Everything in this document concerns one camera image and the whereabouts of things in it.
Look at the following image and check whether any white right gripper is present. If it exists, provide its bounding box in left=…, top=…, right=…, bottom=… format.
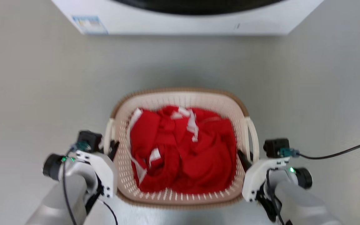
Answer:
left=237, top=149, right=290, bottom=203

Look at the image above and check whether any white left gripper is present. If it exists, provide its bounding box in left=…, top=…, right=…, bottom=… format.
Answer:
left=72, top=140, right=120, bottom=198

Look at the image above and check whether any beige plastic laundry basket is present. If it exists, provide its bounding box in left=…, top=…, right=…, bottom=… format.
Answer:
left=104, top=88, right=260, bottom=209

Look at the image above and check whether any red garment with white stripes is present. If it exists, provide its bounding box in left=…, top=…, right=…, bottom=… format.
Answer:
left=127, top=105, right=238, bottom=195

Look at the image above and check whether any blue white label sticker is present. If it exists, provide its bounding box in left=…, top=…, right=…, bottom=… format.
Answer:
left=72, top=16, right=109, bottom=35

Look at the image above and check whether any white washing machine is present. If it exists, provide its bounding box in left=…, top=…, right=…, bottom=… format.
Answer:
left=51, top=0, right=324, bottom=36

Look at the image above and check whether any black washing machine door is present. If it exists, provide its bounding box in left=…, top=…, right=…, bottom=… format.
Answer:
left=111, top=0, right=286, bottom=16

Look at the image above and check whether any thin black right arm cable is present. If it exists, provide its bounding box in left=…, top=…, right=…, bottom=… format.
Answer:
left=265, top=169, right=286, bottom=225

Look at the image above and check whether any black right camera cable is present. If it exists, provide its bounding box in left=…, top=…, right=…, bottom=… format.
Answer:
left=289, top=138, right=360, bottom=160

